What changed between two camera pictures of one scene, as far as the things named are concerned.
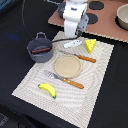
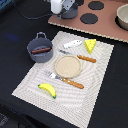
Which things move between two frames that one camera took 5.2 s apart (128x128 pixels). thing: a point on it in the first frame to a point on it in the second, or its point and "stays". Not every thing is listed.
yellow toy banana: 49,88 stays
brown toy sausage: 41,50 stays
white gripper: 75,28 to 57,6
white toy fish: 72,43 stays
